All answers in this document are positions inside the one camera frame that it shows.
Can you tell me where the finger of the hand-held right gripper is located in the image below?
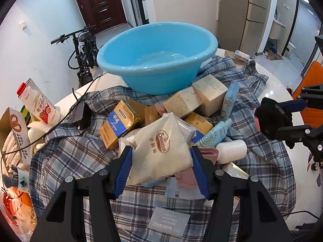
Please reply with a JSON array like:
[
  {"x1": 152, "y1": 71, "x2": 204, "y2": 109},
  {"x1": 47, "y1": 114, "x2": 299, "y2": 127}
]
[
  {"x1": 276, "y1": 125, "x2": 323, "y2": 162},
  {"x1": 279, "y1": 84, "x2": 323, "y2": 111}
]

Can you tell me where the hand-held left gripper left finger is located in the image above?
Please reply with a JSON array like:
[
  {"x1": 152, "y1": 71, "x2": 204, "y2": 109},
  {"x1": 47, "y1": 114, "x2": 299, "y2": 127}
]
[{"x1": 30, "y1": 146, "x2": 133, "y2": 242}]

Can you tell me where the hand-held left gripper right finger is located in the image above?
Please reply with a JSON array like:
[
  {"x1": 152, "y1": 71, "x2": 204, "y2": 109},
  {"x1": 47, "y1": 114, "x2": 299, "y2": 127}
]
[{"x1": 190, "y1": 146, "x2": 293, "y2": 242}]

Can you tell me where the clear bag of beige powder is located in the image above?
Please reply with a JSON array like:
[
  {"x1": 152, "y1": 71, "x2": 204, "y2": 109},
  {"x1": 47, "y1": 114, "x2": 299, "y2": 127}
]
[{"x1": 119, "y1": 112, "x2": 194, "y2": 186}]

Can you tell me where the grey card pack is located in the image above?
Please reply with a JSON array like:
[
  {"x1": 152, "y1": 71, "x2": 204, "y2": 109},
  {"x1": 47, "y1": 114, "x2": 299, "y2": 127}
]
[{"x1": 147, "y1": 207, "x2": 191, "y2": 237}]

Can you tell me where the blue plastic basin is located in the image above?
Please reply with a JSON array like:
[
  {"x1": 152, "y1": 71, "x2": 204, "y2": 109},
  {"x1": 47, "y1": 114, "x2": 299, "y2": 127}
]
[{"x1": 96, "y1": 22, "x2": 219, "y2": 94}]

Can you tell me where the white plastic container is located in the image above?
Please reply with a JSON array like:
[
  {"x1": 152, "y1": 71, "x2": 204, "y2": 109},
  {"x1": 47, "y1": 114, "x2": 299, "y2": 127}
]
[{"x1": 26, "y1": 120, "x2": 52, "y2": 143}]

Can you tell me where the pink plastic holder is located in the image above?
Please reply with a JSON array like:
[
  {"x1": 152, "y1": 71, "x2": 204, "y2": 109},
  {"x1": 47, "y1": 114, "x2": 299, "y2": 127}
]
[{"x1": 174, "y1": 148, "x2": 220, "y2": 189}]

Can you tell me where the light blue flat sachet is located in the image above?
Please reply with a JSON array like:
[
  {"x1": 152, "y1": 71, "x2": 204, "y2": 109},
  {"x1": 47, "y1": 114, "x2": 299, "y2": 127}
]
[{"x1": 165, "y1": 176, "x2": 203, "y2": 199}]

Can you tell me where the orange chair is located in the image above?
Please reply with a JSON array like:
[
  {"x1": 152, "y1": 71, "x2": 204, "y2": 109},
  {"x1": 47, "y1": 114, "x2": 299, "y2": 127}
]
[{"x1": 292, "y1": 62, "x2": 323, "y2": 126}]

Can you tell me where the white box with gold edge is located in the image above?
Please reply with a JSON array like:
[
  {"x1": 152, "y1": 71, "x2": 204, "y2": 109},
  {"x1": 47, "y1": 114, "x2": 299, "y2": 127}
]
[{"x1": 221, "y1": 162, "x2": 250, "y2": 180}]

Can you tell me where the white plastic bottle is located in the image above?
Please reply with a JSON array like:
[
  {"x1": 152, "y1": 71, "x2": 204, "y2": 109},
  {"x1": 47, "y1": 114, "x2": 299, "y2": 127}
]
[{"x1": 216, "y1": 140, "x2": 248, "y2": 165}]

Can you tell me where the teal tube with spiral print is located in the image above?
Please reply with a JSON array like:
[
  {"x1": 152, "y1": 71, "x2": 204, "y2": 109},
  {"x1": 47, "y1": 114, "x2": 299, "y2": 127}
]
[{"x1": 195, "y1": 118, "x2": 233, "y2": 149}]

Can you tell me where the white box with blue print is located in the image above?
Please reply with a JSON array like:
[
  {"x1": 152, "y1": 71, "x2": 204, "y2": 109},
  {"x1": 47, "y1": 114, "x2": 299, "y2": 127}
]
[{"x1": 177, "y1": 118, "x2": 198, "y2": 142}]

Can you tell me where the yellow blue tin jar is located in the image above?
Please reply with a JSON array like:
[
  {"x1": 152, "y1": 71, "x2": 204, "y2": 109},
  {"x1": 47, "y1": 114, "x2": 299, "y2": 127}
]
[{"x1": 184, "y1": 112, "x2": 214, "y2": 143}]

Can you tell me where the gold packet with blue label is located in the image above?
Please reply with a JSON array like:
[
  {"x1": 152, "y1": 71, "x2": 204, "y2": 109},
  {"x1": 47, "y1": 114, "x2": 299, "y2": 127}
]
[{"x1": 99, "y1": 100, "x2": 142, "y2": 150}]

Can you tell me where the blue plaid shirt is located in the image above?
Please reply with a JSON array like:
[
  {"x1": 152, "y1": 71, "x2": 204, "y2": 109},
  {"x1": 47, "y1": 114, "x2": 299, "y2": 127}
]
[{"x1": 29, "y1": 55, "x2": 297, "y2": 242}]

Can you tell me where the light blue packet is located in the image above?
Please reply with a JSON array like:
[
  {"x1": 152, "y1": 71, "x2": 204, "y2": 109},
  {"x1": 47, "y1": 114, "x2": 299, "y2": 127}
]
[{"x1": 221, "y1": 83, "x2": 240, "y2": 119}]

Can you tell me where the brown foil packet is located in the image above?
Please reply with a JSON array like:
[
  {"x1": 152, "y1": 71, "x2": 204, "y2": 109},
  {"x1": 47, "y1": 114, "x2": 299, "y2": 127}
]
[{"x1": 145, "y1": 105, "x2": 162, "y2": 126}]

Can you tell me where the small metal tin box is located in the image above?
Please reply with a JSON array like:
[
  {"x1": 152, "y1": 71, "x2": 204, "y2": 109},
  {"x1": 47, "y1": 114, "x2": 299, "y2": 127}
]
[{"x1": 233, "y1": 50, "x2": 251, "y2": 62}]

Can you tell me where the small beige carton box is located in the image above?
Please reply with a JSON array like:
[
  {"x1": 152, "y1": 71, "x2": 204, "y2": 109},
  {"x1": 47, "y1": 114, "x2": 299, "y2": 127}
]
[{"x1": 164, "y1": 92, "x2": 203, "y2": 118}]

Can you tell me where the black power adapter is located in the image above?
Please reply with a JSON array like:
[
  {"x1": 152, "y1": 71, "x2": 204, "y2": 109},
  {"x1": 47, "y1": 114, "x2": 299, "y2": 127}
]
[{"x1": 72, "y1": 102, "x2": 92, "y2": 131}]

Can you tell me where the large beige carton box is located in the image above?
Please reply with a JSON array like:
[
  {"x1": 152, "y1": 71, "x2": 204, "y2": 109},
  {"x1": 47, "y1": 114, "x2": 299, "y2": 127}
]
[{"x1": 192, "y1": 74, "x2": 228, "y2": 117}]

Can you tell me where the beige refrigerator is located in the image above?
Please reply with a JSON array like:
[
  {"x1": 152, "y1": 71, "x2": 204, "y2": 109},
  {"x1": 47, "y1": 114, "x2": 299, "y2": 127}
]
[{"x1": 238, "y1": 0, "x2": 268, "y2": 56}]

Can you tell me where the yogurt drink bottle red cap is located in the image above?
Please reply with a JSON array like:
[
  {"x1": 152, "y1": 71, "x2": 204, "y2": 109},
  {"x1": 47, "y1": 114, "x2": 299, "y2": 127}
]
[{"x1": 16, "y1": 82, "x2": 64, "y2": 126}]

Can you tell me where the cardboard box with pretzel print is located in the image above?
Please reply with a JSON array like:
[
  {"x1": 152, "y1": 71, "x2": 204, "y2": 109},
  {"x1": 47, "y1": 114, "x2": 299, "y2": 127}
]
[{"x1": 0, "y1": 107, "x2": 31, "y2": 165}]

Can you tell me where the orange plastic bag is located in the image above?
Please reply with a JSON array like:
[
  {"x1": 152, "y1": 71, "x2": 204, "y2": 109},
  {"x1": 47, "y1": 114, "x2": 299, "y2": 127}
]
[{"x1": 0, "y1": 189, "x2": 36, "y2": 235}]

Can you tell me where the black electric bicycle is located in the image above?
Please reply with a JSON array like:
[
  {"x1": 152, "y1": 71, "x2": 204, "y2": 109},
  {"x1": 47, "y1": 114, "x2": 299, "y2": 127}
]
[{"x1": 50, "y1": 25, "x2": 99, "y2": 87}]

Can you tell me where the brown door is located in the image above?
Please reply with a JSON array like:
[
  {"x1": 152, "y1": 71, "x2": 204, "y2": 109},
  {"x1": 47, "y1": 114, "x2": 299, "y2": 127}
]
[{"x1": 70, "y1": 0, "x2": 127, "y2": 35}]

